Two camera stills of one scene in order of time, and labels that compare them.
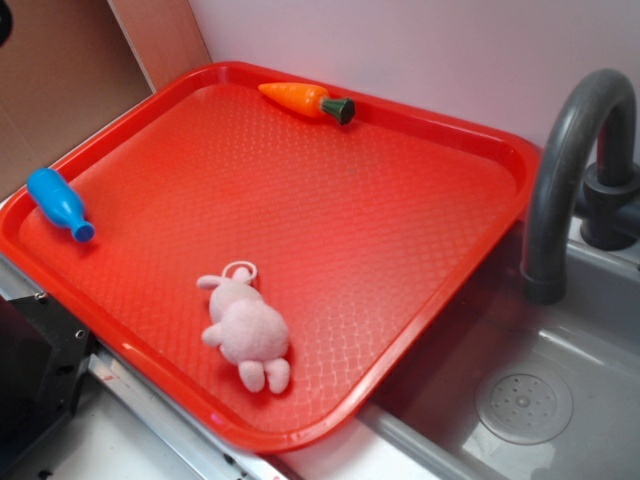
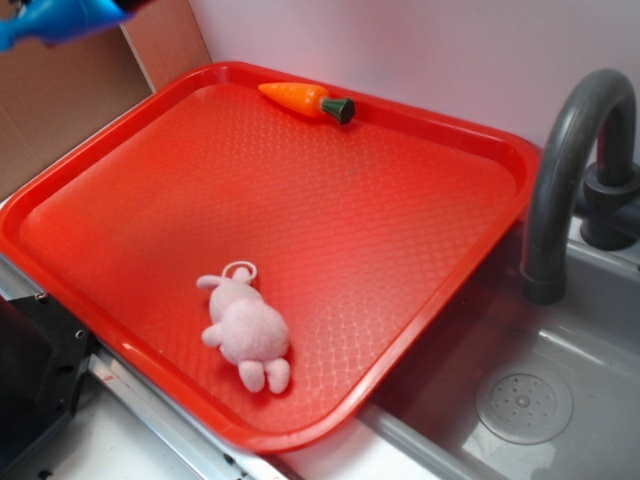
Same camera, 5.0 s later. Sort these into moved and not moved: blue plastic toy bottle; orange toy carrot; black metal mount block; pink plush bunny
Moved: blue plastic toy bottle
Not moved: pink plush bunny; orange toy carrot; black metal mount block
